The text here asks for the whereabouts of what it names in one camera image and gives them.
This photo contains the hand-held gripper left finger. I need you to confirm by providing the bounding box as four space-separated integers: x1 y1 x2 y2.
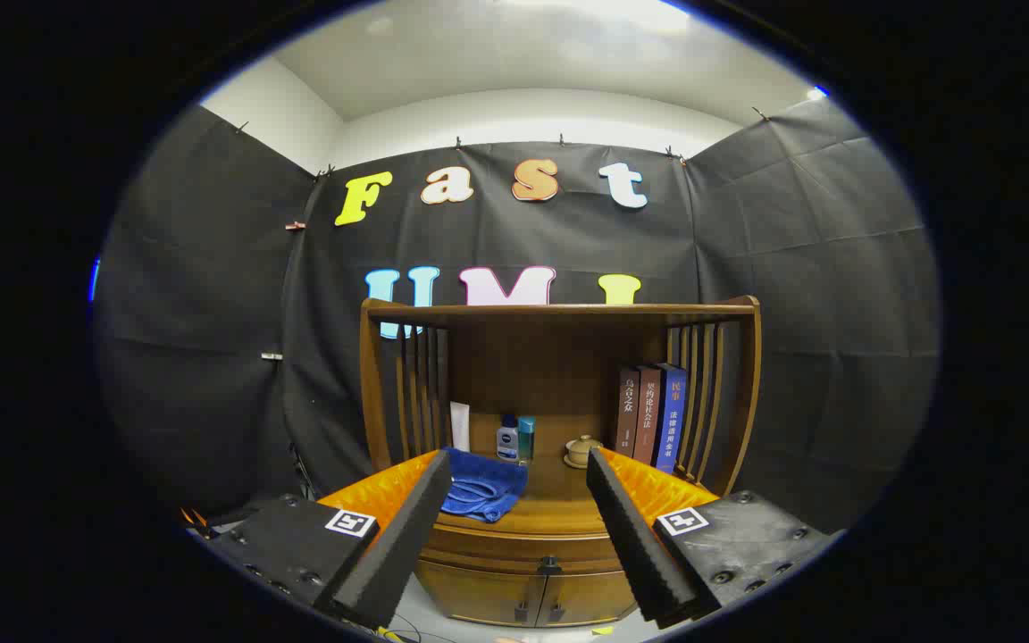
211 449 454 630

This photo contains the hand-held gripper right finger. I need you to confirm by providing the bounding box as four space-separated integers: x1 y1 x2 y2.
585 447 841 629

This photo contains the wooden drawer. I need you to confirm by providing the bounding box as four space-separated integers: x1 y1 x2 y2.
419 521 630 577

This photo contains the wooden cabinet door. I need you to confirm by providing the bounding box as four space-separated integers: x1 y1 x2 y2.
414 561 544 626
537 572 639 626

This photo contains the wooden countertop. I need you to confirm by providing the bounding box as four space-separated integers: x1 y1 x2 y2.
430 436 658 537

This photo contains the wooden cabinet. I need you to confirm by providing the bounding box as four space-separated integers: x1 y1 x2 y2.
359 296 762 628

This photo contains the beige lidded teacup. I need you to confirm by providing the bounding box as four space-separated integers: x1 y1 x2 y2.
564 435 605 470

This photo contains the blue towel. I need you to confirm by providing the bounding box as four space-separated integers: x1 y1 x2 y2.
439 447 530 524

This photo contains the reddish brown book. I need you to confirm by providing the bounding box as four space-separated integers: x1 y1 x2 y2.
632 364 664 466

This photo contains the blue book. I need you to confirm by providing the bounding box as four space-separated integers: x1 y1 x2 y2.
655 363 688 474

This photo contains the dark brown book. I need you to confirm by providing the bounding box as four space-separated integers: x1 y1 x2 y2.
613 366 642 458

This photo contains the thin dark floor cable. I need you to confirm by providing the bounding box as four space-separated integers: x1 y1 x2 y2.
385 623 455 643

